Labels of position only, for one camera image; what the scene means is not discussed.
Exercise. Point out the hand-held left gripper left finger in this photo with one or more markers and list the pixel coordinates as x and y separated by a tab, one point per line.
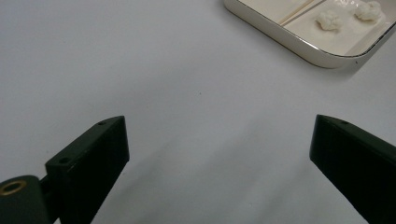
93	155

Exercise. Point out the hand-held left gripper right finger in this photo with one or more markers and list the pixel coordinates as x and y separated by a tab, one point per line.
358	158

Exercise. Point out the white square tray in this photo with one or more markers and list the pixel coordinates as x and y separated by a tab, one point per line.
299	39

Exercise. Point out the white cotton ball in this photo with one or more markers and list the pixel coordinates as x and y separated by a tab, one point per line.
369	11
328	21

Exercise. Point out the wooden skewer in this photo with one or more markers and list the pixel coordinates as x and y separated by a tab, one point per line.
295	12

